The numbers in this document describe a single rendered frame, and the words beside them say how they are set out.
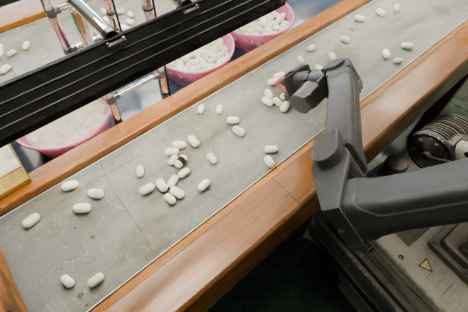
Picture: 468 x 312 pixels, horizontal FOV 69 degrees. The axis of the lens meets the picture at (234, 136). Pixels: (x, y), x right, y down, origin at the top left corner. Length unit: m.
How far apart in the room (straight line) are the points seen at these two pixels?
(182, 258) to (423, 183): 0.48
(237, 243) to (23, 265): 0.44
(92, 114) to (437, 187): 0.86
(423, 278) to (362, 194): 0.75
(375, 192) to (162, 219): 0.50
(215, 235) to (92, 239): 0.26
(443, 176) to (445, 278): 0.79
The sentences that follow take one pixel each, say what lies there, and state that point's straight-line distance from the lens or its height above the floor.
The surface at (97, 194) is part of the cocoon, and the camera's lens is 0.84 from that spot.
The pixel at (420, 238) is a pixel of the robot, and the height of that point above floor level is 0.47.
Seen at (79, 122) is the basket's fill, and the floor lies 0.73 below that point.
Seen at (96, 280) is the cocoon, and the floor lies 0.76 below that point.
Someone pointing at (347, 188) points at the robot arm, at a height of 1.09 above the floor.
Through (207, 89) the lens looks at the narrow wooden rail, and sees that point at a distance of 0.98.
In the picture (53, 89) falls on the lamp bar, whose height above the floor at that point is 1.08.
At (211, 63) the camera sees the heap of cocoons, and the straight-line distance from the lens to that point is 1.12.
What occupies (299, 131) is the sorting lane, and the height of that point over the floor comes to 0.74.
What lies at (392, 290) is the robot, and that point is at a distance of 1.23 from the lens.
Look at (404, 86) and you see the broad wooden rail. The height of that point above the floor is 0.76.
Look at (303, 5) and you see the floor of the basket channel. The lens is 1.54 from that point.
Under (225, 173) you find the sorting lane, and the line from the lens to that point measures 0.83.
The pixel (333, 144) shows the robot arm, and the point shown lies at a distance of 0.49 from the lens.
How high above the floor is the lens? 1.45
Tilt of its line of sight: 52 degrees down
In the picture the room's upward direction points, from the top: 2 degrees clockwise
